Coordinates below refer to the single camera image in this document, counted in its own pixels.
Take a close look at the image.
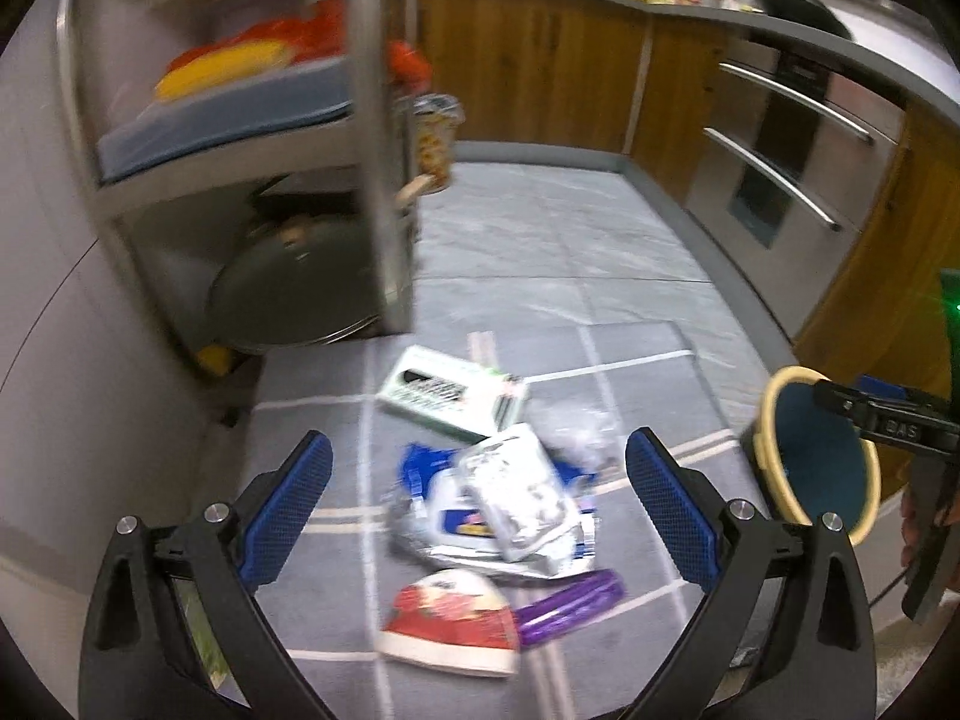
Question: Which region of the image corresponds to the red plastic bag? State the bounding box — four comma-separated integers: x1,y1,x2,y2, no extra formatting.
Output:
289,0,434,87

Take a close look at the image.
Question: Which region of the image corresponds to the blue bin with yellow rim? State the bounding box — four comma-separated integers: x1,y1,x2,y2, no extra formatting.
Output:
739,365,881,547

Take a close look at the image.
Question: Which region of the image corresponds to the purple bottle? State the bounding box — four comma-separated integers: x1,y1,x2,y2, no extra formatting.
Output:
517,568,627,650

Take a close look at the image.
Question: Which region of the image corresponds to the grey pot lid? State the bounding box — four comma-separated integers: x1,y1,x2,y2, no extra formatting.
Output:
206,214,412,355

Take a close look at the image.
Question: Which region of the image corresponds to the yellow packet on rack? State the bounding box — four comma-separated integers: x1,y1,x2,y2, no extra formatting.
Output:
154,41,295,102

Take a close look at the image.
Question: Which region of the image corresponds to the green and white box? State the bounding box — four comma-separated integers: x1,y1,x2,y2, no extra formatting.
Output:
375,345,527,443

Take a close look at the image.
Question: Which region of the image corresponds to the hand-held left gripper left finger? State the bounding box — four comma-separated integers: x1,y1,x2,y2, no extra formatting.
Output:
79,431,333,720

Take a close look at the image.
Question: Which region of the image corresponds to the grey kitchen countertop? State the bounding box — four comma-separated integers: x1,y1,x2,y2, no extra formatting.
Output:
390,0,960,122

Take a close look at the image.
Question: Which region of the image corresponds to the stainless steel built-in oven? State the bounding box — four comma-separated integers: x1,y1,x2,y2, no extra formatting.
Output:
685,41,906,254

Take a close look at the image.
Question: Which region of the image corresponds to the metal shelf rack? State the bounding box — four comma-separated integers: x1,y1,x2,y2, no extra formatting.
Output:
56,0,422,361

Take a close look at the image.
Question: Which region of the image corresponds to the grey checked mat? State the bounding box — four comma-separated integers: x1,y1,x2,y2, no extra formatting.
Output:
172,319,797,720

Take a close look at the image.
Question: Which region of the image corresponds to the white blister pack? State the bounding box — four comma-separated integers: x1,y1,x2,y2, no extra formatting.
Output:
457,424,584,563

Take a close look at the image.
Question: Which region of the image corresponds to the red and white packet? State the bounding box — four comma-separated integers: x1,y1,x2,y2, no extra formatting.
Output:
377,568,522,680

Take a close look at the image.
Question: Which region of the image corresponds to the blue and white wipes packet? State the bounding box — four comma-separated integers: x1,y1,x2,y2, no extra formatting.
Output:
386,441,599,580

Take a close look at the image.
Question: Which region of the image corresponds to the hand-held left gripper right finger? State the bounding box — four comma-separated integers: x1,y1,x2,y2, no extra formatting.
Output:
625,427,878,720

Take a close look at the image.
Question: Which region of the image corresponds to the black wok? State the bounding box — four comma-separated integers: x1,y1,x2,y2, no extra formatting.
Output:
757,0,854,40

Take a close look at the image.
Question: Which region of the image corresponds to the blue grey tray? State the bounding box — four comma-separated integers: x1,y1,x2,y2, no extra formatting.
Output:
96,60,355,182

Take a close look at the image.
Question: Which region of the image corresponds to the clear plastic wrapper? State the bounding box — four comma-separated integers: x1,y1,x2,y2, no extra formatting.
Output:
536,397,625,467

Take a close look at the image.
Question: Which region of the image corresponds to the person's right hand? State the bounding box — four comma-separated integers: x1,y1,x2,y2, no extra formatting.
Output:
898,487,923,571

